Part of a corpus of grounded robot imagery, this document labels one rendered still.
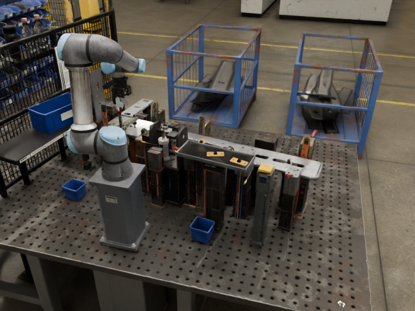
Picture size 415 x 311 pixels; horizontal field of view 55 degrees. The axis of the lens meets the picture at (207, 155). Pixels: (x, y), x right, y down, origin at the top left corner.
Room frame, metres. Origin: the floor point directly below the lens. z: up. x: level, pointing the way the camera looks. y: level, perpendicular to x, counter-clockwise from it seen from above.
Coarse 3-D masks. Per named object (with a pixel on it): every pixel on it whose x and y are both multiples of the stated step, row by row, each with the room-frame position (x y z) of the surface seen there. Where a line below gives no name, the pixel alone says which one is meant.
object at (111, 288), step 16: (96, 272) 1.49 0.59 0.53; (96, 288) 1.49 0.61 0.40; (112, 288) 1.46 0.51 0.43; (128, 288) 1.44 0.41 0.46; (144, 288) 1.43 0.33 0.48; (160, 288) 1.62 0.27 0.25; (112, 304) 1.47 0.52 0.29; (128, 304) 1.44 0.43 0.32; (144, 304) 1.42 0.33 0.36; (160, 304) 1.60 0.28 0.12
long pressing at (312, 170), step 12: (144, 120) 2.36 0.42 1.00; (132, 132) 2.19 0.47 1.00; (216, 144) 2.05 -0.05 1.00; (228, 144) 2.05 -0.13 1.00; (240, 144) 2.05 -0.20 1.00; (264, 156) 1.93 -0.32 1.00; (276, 156) 1.92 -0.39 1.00; (288, 156) 1.93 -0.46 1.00; (276, 168) 1.79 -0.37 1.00; (300, 168) 1.80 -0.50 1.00; (312, 168) 1.80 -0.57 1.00
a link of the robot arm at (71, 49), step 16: (64, 48) 1.63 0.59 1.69; (80, 48) 1.62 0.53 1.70; (64, 64) 1.64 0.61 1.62; (80, 64) 1.62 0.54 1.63; (80, 80) 1.62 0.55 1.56; (80, 96) 1.61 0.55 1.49; (80, 112) 1.60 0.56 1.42; (80, 128) 1.57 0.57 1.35; (96, 128) 1.62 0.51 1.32; (80, 144) 1.56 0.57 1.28
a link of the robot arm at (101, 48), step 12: (96, 36) 1.66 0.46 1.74; (96, 48) 1.62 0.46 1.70; (108, 48) 1.64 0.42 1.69; (120, 48) 1.71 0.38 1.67; (96, 60) 1.63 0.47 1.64; (108, 60) 1.65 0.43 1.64; (120, 60) 1.75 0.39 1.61; (132, 60) 1.88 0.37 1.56; (144, 60) 2.01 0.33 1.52; (132, 72) 1.97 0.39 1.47
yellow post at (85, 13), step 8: (80, 0) 2.92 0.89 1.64; (88, 0) 2.89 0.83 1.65; (96, 0) 2.96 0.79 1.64; (80, 8) 2.92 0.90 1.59; (88, 8) 2.89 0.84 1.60; (96, 8) 2.95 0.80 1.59; (88, 16) 2.90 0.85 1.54; (88, 24) 2.90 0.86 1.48; (88, 32) 2.91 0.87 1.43; (96, 32) 2.91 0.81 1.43; (96, 64) 2.89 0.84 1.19
